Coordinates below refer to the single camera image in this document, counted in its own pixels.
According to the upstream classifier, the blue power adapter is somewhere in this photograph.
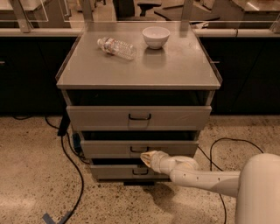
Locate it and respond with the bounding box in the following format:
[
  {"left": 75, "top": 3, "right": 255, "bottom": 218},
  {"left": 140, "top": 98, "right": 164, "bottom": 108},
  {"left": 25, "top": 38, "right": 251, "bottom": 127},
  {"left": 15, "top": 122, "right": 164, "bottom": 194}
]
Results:
[{"left": 72, "top": 133, "right": 82, "bottom": 154}]

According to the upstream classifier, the grey top drawer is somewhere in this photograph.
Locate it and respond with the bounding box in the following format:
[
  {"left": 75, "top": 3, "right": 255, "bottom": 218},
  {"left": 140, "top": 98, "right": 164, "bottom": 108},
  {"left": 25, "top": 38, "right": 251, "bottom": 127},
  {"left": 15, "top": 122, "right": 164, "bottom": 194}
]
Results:
[{"left": 66, "top": 106, "right": 212, "bottom": 130}]

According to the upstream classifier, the grey bottom drawer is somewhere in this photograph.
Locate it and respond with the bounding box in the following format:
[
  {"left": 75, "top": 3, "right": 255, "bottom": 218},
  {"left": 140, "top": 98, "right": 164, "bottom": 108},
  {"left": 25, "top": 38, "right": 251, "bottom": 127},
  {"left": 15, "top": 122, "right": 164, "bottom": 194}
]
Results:
[{"left": 90, "top": 158, "right": 168, "bottom": 181}]

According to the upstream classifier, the grey drawer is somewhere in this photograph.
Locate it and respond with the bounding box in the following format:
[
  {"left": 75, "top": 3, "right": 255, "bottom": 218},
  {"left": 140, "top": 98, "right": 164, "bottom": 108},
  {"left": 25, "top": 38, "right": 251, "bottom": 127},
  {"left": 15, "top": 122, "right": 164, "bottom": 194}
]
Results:
[
  {"left": 80, "top": 140, "right": 198, "bottom": 158},
  {"left": 66, "top": 106, "right": 212, "bottom": 130},
  {"left": 90, "top": 158, "right": 168, "bottom": 181}
]

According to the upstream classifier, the black office chair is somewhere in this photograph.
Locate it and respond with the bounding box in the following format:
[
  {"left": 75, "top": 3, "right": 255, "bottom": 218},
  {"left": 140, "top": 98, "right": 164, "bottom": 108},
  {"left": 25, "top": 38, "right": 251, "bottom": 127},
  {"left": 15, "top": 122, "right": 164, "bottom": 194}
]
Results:
[{"left": 112, "top": 0, "right": 162, "bottom": 21}]

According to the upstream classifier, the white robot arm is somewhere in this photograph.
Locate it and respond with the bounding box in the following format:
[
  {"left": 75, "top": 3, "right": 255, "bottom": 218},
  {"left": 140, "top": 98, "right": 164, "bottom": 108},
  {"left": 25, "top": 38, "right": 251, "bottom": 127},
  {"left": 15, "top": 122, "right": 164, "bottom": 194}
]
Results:
[{"left": 140, "top": 150, "right": 280, "bottom": 224}]

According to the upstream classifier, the grey drawer cabinet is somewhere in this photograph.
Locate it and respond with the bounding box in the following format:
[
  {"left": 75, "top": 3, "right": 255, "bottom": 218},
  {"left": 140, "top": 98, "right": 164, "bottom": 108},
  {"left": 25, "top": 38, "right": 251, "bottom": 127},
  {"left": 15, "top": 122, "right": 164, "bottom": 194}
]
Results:
[{"left": 54, "top": 20, "right": 222, "bottom": 186}]

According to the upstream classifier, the black cable right loop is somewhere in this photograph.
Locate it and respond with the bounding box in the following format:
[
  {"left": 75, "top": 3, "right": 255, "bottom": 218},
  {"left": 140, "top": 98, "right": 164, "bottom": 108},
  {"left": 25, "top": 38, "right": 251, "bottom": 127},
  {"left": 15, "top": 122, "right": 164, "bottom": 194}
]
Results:
[{"left": 197, "top": 136, "right": 265, "bottom": 224}]

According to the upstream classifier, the blue tape on floor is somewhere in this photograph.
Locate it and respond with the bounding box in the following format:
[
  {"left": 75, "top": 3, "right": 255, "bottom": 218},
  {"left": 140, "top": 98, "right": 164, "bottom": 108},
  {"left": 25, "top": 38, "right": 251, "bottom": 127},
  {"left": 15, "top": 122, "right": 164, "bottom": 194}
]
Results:
[{"left": 42, "top": 213, "right": 57, "bottom": 224}]

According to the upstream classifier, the black cable left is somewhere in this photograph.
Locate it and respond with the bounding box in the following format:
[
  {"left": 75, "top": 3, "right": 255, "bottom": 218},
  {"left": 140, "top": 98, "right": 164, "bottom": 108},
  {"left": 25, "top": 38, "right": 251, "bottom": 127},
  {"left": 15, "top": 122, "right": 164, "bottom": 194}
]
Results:
[{"left": 11, "top": 115, "right": 90, "bottom": 224}]

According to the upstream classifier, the white counter rail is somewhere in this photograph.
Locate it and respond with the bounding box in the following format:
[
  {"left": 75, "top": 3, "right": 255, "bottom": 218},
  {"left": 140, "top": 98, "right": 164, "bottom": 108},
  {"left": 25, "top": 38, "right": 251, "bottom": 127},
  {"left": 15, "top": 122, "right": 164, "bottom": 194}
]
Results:
[{"left": 0, "top": 28, "right": 280, "bottom": 38}]

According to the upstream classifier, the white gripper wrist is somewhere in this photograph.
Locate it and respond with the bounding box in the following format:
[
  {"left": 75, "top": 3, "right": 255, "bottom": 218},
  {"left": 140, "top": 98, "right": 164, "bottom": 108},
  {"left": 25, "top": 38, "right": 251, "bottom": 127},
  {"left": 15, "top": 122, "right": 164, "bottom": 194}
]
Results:
[{"left": 140, "top": 150, "right": 175, "bottom": 175}]

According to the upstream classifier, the white ceramic bowl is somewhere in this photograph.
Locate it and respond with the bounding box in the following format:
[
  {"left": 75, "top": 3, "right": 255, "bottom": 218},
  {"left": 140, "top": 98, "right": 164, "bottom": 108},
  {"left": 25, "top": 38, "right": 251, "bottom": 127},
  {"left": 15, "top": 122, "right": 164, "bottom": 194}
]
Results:
[{"left": 142, "top": 26, "right": 170, "bottom": 49}]

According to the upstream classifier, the clear plastic water bottle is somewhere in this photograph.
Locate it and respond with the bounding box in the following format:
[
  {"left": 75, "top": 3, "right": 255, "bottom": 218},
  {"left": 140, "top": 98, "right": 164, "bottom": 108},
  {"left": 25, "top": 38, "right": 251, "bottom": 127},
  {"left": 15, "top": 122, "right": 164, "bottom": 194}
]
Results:
[{"left": 97, "top": 37, "right": 137, "bottom": 60}]

